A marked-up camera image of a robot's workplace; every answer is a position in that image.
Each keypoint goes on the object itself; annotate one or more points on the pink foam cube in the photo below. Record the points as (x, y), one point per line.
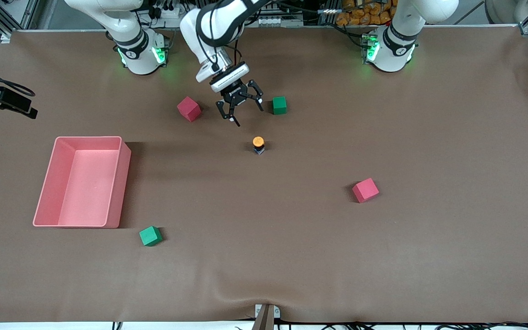
(365, 190)
(189, 108)

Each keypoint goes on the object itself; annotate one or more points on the green foam cube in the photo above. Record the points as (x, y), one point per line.
(150, 236)
(279, 105)

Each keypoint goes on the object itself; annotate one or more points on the silver metal table bracket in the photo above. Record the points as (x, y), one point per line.
(277, 312)

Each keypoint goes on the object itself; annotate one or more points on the orange snack bags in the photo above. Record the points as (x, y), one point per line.
(365, 13)

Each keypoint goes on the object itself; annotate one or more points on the brown table cover mat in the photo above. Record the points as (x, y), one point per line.
(264, 256)

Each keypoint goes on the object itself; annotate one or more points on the white terminal strip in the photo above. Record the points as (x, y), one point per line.
(275, 21)

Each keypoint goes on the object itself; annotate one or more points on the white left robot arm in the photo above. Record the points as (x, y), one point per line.
(397, 50)

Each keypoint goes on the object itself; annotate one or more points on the white rounded machine part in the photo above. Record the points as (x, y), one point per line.
(502, 11)

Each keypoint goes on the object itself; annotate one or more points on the white power strip with plugs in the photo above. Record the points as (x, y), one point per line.
(165, 9)

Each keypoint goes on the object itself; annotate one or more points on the pink plastic tray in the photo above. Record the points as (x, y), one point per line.
(85, 192)

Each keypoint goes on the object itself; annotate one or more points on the orange capped push button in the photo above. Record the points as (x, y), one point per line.
(258, 141)

